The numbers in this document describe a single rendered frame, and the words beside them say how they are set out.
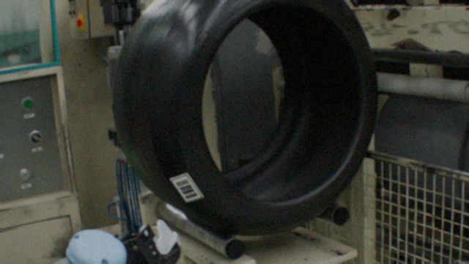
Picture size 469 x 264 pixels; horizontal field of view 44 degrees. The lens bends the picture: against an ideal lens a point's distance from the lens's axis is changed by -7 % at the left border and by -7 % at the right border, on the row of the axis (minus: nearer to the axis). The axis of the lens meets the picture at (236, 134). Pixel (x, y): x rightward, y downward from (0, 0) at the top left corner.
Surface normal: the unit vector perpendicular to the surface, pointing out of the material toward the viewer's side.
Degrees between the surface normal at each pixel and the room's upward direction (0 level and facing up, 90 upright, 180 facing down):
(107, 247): 24
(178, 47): 68
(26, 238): 90
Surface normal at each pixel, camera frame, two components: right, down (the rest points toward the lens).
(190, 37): -0.20, -0.23
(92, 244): 0.26, -0.87
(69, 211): 0.51, 0.14
